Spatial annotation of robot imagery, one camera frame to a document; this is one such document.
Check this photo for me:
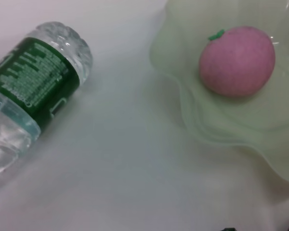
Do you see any green label water bottle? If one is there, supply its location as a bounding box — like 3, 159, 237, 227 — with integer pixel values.
0, 21, 93, 178

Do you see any green wavy glass fruit plate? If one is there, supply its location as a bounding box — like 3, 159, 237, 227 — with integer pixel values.
149, 0, 289, 186

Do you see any pink peach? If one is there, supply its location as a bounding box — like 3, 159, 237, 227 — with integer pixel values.
198, 25, 276, 98

